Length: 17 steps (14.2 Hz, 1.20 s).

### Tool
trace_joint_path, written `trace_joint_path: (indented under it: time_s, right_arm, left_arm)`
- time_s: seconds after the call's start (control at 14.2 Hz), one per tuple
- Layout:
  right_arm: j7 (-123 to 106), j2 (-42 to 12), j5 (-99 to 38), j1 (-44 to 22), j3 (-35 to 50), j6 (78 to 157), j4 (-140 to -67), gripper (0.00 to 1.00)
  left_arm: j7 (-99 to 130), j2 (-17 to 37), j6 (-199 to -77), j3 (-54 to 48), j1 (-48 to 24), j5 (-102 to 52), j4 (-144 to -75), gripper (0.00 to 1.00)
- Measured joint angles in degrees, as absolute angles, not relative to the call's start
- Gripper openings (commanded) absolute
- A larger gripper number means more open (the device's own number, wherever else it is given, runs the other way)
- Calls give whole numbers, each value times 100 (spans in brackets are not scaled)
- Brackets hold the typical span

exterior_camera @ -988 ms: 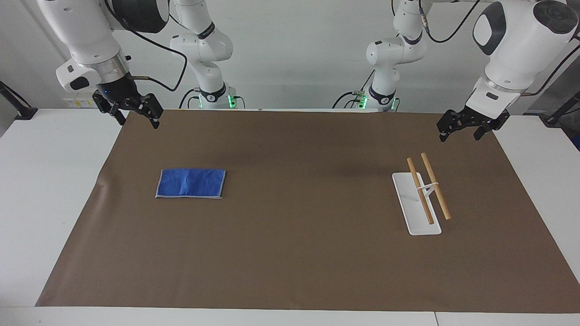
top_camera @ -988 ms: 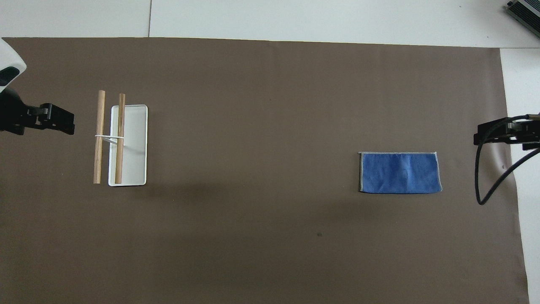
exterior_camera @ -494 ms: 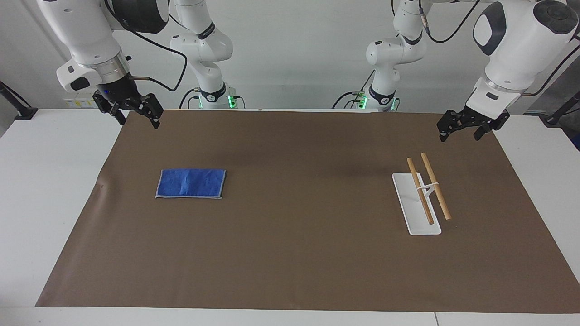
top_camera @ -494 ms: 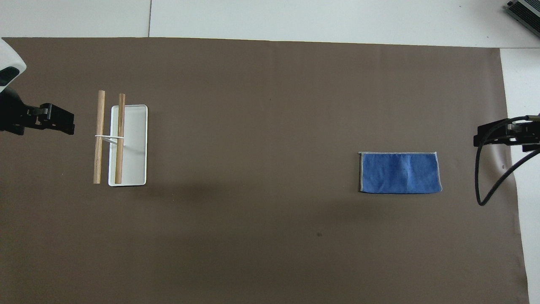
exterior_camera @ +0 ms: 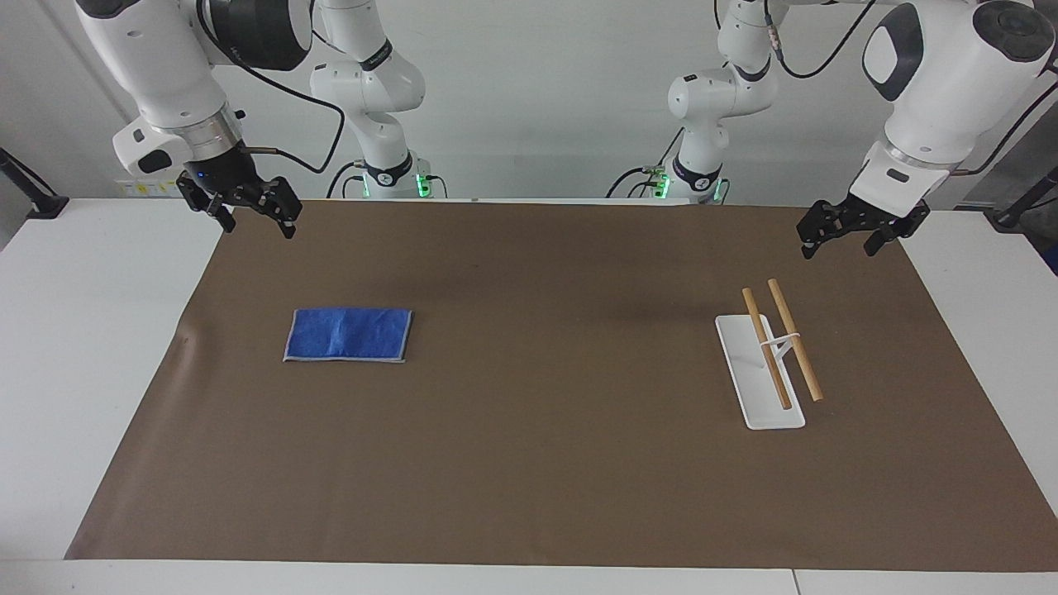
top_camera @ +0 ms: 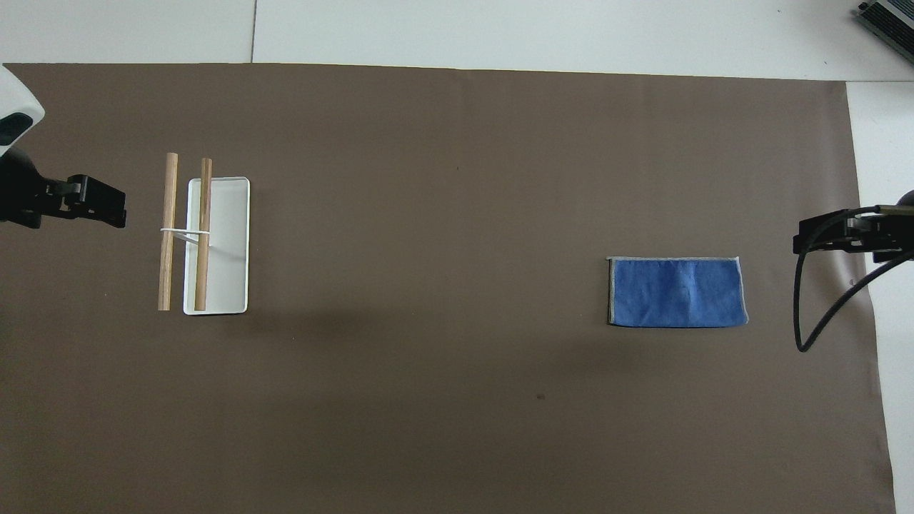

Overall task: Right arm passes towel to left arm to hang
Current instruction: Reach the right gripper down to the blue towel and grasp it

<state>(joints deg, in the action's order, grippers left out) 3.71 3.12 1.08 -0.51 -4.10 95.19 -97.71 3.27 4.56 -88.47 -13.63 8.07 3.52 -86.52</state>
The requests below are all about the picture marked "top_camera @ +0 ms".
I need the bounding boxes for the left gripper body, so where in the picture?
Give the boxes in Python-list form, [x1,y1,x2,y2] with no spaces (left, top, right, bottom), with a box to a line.
[0,146,52,231]

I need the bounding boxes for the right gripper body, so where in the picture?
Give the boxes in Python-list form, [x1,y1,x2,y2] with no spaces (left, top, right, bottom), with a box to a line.
[874,188,914,262]

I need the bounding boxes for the white towel rack wooden bars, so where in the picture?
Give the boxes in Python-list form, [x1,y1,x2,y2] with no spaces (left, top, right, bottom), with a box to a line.
[157,152,251,316]

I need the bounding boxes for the blue folded towel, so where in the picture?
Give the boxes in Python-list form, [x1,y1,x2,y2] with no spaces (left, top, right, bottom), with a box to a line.
[606,256,750,330]

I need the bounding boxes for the grey metal device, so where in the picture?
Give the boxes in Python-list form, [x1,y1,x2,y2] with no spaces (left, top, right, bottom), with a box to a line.
[856,0,914,66]

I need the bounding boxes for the black cable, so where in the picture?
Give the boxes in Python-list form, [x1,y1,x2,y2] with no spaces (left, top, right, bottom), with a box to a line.
[793,205,914,354]

